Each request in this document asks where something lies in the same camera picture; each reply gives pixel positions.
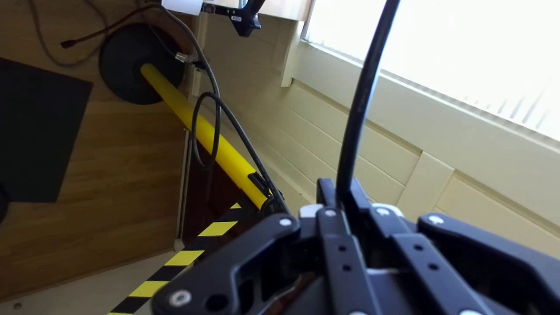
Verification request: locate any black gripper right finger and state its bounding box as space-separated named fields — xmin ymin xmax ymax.
xmin=342 ymin=178 xmax=560 ymax=315

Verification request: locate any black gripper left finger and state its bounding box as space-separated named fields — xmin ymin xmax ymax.
xmin=148 ymin=177 xmax=381 ymax=315

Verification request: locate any black cable with power adapter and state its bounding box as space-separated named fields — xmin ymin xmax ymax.
xmin=190 ymin=0 xmax=403 ymax=206

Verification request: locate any window with white blinds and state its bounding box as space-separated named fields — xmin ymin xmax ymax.
xmin=300 ymin=0 xmax=560 ymax=145

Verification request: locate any black tripod stand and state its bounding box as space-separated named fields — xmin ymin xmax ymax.
xmin=202 ymin=0 xmax=267 ymax=38

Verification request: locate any black floor mat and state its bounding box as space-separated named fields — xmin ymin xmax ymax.
xmin=0 ymin=56 xmax=94 ymax=205

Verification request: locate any yellow stanchion post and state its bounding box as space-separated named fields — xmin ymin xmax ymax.
xmin=97 ymin=23 xmax=276 ymax=212

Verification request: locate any grey cable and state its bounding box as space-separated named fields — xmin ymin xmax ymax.
xmin=160 ymin=7 xmax=223 ymax=147

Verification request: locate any thin black floor cord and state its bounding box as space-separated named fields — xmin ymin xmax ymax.
xmin=25 ymin=0 xmax=162 ymax=66

